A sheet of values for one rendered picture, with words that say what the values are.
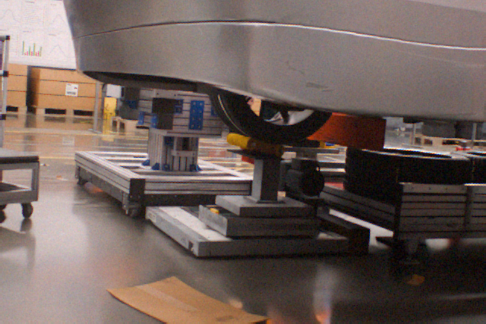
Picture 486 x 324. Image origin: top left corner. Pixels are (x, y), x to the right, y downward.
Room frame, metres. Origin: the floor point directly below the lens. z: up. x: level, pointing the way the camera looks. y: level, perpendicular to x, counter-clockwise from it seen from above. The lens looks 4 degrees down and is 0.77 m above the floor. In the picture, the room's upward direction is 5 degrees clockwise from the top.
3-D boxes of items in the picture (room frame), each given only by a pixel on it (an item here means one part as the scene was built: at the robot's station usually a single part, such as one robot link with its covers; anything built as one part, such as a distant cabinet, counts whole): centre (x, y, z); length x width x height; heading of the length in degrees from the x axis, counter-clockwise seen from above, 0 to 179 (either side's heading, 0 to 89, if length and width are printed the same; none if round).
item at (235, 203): (3.39, -0.16, 0.32); 0.40 x 0.30 x 0.28; 114
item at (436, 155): (3.72, -0.93, 0.39); 0.66 x 0.66 x 0.24
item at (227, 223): (3.38, -0.14, 0.13); 0.50 x 0.36 x 0.10; 114
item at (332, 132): (3.67, -0.57, 0.69); 0.52 x 0.17 x 0.35; 24
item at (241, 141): (3.40, -0.02, 0.51); 0.29 x 0.06 x 0.06; 24
